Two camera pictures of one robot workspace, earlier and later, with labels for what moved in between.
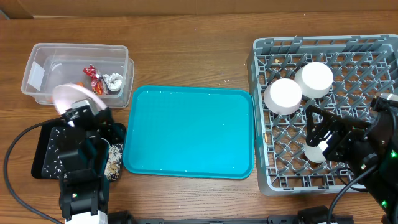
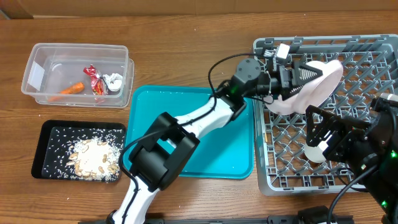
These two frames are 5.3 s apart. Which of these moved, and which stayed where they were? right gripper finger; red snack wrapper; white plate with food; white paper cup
Moved: white plate with food
Stayed: red snack wrapper; right gripper finger; white paper cup
